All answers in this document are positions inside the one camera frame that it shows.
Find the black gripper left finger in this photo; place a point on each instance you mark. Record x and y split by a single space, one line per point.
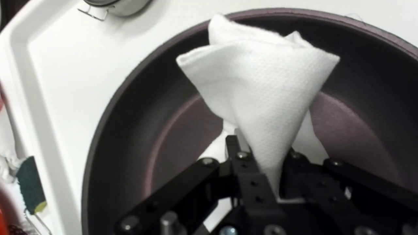
207 198

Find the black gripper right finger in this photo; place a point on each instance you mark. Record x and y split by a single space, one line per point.
348 200

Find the white tea towel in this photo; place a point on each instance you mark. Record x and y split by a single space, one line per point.
261 84

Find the black frying pan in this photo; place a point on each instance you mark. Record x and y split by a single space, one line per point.
157 125

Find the red plate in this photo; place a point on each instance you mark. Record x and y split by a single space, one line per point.
9 220

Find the round steel tin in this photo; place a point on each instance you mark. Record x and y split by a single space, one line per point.
120 6

